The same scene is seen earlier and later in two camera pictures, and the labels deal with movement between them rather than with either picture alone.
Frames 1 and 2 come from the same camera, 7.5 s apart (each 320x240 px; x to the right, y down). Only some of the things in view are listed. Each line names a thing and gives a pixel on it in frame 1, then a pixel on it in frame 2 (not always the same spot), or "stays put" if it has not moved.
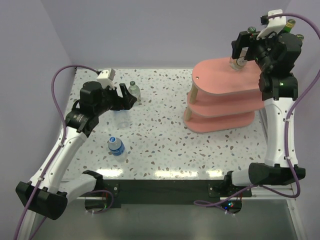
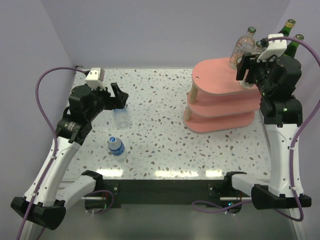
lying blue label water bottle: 122,118 stays put
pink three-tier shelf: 222,98 stays put
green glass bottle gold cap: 289,25 stays put
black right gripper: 244,40 -> 249,61
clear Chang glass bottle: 134,90 -> 257,50
